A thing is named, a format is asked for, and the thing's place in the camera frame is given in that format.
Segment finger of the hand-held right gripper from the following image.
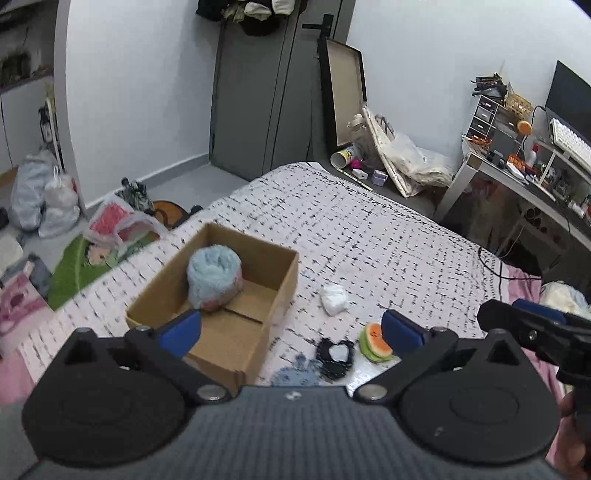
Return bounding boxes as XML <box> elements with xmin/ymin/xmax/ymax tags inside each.
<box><xmin>477</xmin><ymin>299</ymin><xmax>572</xmax><ymax>366</ymax></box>
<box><xmin>512</xmin><ymin>298</ymin><xmax>568</xmax><ymax>325</ymax></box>

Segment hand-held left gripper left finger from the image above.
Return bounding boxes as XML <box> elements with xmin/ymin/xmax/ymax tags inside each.
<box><xmin>51</xmin><ymin>310</ymin><xmax>233</xmax><ymax>404</ymax></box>

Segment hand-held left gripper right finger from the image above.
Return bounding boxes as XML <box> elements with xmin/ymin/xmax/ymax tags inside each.
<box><xmin>353</xmin><ymin>309</ymin><xmax>532</xmax><ymax>404</ymax></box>

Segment plush hamburger toy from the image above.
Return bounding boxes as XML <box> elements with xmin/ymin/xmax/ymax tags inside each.
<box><xmin>359</xmin><ymin>323</ymin><xmax>394</xmax><ymax>363</ymax></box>

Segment cardboard box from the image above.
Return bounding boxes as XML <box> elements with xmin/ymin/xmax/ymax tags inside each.
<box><xmin>126</xmin><ymin>222</ymin><xmax>300</xmax><ymax>398</ymax></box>

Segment white cloth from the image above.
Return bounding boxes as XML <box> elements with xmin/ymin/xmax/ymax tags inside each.
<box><xmin>320</xmin><ymin>284</ymin><xmax>350</xmax><ymax>317</ymax></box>

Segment person's right hand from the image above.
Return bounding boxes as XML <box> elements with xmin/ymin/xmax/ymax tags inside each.
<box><xmin>546</xmin><ymin>390</ymin><xmax>591</xmax><ymax>479</ymax></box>

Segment pink bed sheet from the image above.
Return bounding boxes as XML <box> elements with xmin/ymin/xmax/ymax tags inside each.
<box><xmin>502</xmin><ymin>265</ymin><xmax>570</xmax><ymax>398</ymax></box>

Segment light blue rolled towel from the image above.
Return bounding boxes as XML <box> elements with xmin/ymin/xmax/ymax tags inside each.
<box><xmin>186</xmin><ymin>246</ymin><xmax>244</xmax><ymax>313</ymax></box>

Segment white black-patterned bedspread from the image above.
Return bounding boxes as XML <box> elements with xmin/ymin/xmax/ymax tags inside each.
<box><xmin>18</xmin><ymin>161</ymin><xmax>514</xmax><ymax>393</ymax></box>

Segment blue fuzzy cloth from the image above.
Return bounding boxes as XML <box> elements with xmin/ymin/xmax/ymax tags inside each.
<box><xmin>270</xmin><ymin>354</ymin><xmax>325</xmax><ymax>387</ymax></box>

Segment green leaf rug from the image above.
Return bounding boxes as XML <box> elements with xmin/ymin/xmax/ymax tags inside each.
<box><xmin>48</xmin><ymin>233</ymin><xmax>156</xmax><ymax>311</ymax></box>

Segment plastic bag with pink contents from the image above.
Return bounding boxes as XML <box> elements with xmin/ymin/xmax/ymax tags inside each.
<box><xmin>83</xmin><ymin>194</ymin><xmax>167</xmax><ymax>257</ymax></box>

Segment white desk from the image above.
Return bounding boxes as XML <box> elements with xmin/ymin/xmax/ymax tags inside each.
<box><xmin>434</xmin><ymin>137</ymin><xmax>591</xmax><ymax>278</ymax></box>

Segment pink printed blanket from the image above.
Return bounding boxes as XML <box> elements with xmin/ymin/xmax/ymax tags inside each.
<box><xmin>0</xmin><ymin>271</ymin><xmax>54</xmax><ymax>357</ymax></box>

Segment black desktop device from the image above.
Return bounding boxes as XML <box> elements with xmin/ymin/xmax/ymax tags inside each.
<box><xmin>485</xmin><ymin>129</ymin><xmax>523</xmax><ymax>163</ymax></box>

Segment white plastic bag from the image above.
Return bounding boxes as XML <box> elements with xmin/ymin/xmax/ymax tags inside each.
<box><xmin>39</xmin><ymin>173</ymin><xmax>82</xmax><ymax>239</ymax></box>

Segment white keyboard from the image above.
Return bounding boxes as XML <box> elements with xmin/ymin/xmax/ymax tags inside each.
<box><xmin>549</xmin><ymin>117</ymin><xmax>591</xmax><ymax>172</ymax></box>

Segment white tote bag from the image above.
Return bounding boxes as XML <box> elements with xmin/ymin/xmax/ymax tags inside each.
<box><xmin>361</xmin><ymin>105</ymin><xmax>458</xmax><ymax>198</ymax></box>

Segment cylindrical paper can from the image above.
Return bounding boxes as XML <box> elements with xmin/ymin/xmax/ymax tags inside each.
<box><xmin>330</xmin><ymin>145</ymin><xmax>356</xmax><ymax>168</ymax></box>

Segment small drawer organizer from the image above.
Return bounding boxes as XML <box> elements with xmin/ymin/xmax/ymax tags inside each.
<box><xmin>470</xmin><ymin>95</ymin><xmax>502</xmax><ymax>139</ymax></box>

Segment clear water bottle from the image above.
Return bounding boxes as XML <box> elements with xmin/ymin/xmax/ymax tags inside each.
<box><xmin>347</xmin><ymin>114</ymin><xmax>371</xmax><ymax>158</ymax></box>

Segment grey plastic bag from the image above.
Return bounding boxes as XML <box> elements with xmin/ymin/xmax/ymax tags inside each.
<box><xmin>10</xmin><ymin>151</ymin><xmax>57</xmax><ymax>232</ymax></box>

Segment wicker basket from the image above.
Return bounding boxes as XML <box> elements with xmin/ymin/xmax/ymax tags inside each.
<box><xmin>505</xmin><ymin>92</ymin><xmax>534</xmax><ymax>116</ymax></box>

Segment black monitor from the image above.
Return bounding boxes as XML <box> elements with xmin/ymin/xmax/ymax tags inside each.
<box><xmin>545</xmin><ymin>60</ymin><xmax>591</xmax><ymax>139</ymax></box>

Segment black framed board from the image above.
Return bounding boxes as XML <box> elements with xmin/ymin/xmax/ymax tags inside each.
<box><xmin>318</xmin><ymin>38</ymin><xmax>369</xmax><ymax>161</ymax></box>

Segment grey door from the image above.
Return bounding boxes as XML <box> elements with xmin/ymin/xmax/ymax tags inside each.
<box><xmin>210</xmin><ymin>0</ymin><xmax>357</xmax><ymax>182</ymax></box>

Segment clothes hanging over door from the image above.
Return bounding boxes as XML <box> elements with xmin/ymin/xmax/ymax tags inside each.
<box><xmin>196</xmin><ymin>0</ymin><xmax>296</xmax><ymax>36</ymax></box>

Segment black cable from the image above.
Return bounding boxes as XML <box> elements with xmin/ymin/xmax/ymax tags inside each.
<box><xmin>477</xmin><ymin>246</ymin><xmax>514</xmax><ymax>280</ymax></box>

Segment black door handle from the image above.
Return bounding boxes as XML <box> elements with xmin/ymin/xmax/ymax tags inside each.
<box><xmin>302</xmin><ymin>14</ymin><xmax>334</xmax><ymax>38</ymax></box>

